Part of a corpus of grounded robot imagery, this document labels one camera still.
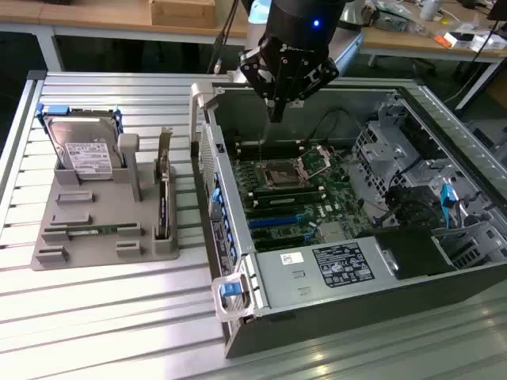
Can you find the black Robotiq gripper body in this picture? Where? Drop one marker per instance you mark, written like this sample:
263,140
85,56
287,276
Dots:
301,27

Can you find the black graphics card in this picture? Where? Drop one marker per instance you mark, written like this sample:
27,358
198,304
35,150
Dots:
163,206

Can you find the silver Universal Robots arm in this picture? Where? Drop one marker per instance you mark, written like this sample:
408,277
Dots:
241,77

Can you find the grey metal plate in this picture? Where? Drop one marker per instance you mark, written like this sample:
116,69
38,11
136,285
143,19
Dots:
348,51

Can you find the black RAM slot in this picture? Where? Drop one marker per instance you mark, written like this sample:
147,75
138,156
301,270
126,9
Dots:
253,145
253,155

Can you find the thin metal locking lever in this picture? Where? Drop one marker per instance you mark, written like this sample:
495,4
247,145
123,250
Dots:
260,148

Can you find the metal socket cover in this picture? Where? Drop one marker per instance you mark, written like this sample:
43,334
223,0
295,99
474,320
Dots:
315,160

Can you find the brown cardboard box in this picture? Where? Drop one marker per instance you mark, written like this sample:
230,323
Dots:
182,12

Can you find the pile of electronic parts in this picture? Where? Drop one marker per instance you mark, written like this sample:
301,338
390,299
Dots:
396,20

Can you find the metal disk bay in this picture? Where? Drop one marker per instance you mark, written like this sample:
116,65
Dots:
380,158

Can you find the cluttered wooden desk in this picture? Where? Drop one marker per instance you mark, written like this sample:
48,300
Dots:
416,43

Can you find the CPU socket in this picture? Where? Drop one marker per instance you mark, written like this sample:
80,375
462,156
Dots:
279,174

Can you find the black RAM stick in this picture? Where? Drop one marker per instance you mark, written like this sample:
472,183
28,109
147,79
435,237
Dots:
289,194

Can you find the white bottle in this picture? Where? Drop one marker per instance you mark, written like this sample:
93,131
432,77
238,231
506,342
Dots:
429,10

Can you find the green motherboard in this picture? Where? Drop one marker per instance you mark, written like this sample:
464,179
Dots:
336,206

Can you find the blue card retainer clips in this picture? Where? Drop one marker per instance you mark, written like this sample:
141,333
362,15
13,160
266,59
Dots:
217,196

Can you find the orange and white box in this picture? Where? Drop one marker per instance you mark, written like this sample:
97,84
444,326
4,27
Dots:
455,39

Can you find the blue expansion slot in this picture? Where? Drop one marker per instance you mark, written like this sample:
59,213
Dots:
273,221

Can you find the silver chipset heatsink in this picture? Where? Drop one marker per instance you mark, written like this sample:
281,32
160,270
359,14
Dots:
332,233

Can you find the black fan housing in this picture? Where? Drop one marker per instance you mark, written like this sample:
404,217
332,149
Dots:
412,206

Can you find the wooden desk with white legs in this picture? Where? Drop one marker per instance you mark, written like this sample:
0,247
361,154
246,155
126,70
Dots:
99,17

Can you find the black expansion slot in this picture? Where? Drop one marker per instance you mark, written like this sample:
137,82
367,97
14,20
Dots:
281,244

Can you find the grey device beside table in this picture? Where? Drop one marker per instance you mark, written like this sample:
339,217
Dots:
487,136

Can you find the hard disk with blue carrier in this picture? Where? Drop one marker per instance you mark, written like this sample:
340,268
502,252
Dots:
83,154

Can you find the black monitor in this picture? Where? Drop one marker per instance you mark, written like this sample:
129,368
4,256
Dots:
498,8

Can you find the black plastic shroud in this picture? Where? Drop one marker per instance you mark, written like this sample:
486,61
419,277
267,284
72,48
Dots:
408,249

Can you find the grey plastic parts rack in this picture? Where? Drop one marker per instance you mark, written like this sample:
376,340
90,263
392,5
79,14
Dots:
103,213

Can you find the grey power supply unit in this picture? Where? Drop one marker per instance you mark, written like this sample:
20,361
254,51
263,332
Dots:
293,289

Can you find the blue case latch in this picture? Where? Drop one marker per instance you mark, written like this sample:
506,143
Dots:
229,289

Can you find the green RAM stick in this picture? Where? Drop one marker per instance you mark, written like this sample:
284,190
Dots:
91,229

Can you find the open grey PC case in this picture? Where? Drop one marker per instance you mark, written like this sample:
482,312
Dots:
356,312

